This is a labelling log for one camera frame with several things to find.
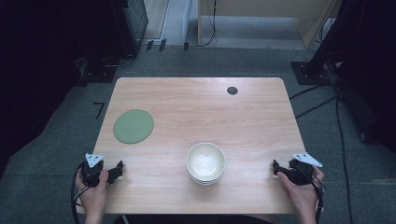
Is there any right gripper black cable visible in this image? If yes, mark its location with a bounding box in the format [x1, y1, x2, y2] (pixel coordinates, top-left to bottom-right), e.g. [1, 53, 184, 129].
[306, 169, 325, 224]

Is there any hanging black cable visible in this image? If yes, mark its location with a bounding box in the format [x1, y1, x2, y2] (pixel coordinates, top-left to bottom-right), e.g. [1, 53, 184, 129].
[204, 0, 218, 49]

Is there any dark curtain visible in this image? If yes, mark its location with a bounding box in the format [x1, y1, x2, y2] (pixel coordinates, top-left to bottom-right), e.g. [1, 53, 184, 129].
[0, 0, 129, 181]
[339, 0, 396, 155]

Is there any person's left hand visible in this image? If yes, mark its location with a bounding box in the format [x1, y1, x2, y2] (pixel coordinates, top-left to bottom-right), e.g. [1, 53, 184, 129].
[75, 169, 109, 217]

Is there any white bowl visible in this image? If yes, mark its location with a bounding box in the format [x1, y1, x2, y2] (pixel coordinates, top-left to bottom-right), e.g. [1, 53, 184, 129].
[190, 176, 222, 185]
[185, 142, 227, 182]
[193, 179, 219, 187]

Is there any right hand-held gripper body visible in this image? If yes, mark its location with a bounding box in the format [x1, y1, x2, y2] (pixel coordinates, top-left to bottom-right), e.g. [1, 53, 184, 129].
[287, 151, 323, 187]

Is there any green round plate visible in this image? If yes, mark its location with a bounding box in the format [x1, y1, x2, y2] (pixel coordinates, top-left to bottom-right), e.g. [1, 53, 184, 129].
[112, 108, 155, 146]

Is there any black stand base plate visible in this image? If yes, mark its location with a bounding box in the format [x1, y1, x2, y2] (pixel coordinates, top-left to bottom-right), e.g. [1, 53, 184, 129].
[290, 61, 333, 86]

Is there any black stand base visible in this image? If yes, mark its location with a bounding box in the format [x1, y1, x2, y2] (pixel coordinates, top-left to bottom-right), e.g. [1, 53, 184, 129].
[80, 57, 119, 84]

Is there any black metal stand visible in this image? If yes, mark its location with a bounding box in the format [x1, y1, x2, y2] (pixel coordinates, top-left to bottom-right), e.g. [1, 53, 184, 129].
[306, 0, 370, 80]

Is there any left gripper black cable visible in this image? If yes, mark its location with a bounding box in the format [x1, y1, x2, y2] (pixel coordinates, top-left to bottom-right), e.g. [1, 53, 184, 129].
[70, 163, 92, 224]

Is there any long black floor cable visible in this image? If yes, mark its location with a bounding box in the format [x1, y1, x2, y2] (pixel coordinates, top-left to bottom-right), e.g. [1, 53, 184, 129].
[334, 92, 354, 224]

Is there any black cabinet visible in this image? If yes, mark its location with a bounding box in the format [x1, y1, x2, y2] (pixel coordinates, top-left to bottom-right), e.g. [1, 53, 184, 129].
[120, 0, 149, 58]

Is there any person's dark clothing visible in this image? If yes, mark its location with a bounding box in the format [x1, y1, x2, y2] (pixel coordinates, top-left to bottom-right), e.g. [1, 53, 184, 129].
[112, 214, 276, 224]

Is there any light wooden furniture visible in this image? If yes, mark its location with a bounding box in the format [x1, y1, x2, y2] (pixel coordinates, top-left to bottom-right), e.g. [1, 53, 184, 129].
[197, 0, 344, 50]

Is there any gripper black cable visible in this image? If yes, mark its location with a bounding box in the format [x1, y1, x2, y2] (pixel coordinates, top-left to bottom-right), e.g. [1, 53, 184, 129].
[306, 169, 325, 224]
[70, 163, 92, 224]

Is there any person's right hand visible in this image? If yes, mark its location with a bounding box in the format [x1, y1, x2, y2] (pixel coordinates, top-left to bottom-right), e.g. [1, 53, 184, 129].
[276, 165, 325, 217]

